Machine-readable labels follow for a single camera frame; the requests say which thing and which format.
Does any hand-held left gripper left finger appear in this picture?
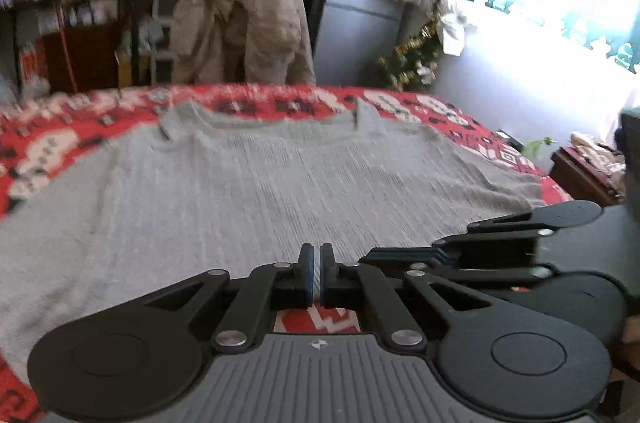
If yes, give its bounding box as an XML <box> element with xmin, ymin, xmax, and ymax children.
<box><xmin>140</xmin><ymin>244</ymin><xmax>316</xmax><ymax>352</ymax></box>

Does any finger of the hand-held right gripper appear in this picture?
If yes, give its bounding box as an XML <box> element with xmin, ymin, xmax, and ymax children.
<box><xmin>431</xmin><ymin>201</ymin><xmax>603</xmax><ymax>260</ymax></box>
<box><xmin>357</xmin><ymin>249</ymin><xmax>555</xmax><ymax>290</ymax></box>

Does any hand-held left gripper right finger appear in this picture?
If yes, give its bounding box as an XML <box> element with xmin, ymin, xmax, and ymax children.
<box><xmin>320</xmin><ymin>244</ymin><xmax>493</xmax><ymax>350</ymax></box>

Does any grey sweater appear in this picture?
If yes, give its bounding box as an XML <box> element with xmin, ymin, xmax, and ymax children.
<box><xmin>0</xmin><ymin>100</ymin><xmax>548</xmax><ymax>384</ymax></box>

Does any wooden nightstand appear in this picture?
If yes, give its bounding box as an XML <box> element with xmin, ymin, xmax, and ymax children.
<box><xmin>550</xmin><ymin>145</ymin><xmax>626</xmax><ymax>208</ymax></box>

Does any green plant sprig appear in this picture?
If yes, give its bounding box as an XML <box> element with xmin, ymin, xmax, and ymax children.
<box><xmin>522</xmin><ymin>137</ymin><xmax>557</xmax><ymax>156</ymax></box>

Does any cream cloth bag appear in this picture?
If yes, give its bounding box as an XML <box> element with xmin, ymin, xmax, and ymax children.
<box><xmin>571</xmin><ymin>131</ymin><xmax>626</xmax><ymax>184</ymax></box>

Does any dark blue fuzzy cloth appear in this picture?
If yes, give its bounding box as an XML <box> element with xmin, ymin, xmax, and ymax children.
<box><xmin>617</xmin><ymin>108</ymin><xmax>640</xmax><ymax>198</ymax></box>

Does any red patterned blanket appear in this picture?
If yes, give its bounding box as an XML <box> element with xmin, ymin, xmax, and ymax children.
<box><xmin>0</xmin><ymin>84</ymin><xmax>573</xmax><ymax>423</ymax></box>

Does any decorated Christmas tree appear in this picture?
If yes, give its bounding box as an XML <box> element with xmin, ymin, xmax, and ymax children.
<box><xmin>376</xmin><ymin>0</ymin><xmax>446</xmax><ymax>92</ymax></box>

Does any beige jacket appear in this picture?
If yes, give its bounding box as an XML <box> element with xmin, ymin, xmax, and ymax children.
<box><xmin>170</xmin><ymin>0</ymin><xmax>317</xmax><ymax>86</ymax></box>

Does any yellow cardboard box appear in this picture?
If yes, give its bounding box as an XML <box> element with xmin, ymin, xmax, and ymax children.
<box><xmin>115</xmin><ymin>48</ymin><xmax>136</xmax><ymax>88</ymax></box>

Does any white plastic drawer unit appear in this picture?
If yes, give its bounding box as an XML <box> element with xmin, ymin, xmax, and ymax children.
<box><xmin>149</xmin><ymin>0</ymin><xmax>183</xmax><ymax>86</ymax></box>

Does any red white carton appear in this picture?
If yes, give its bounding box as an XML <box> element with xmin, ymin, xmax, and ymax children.
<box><xmin>17</xmin><ymin>43</ymin><xmax>41</xmax><ymax>86</ymax></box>

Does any red broom handle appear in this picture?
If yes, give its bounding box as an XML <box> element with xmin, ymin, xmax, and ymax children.
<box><xmin>59</xmin><ymin>5</ymin><xmax>78</xmax><ymax>92</ymax></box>

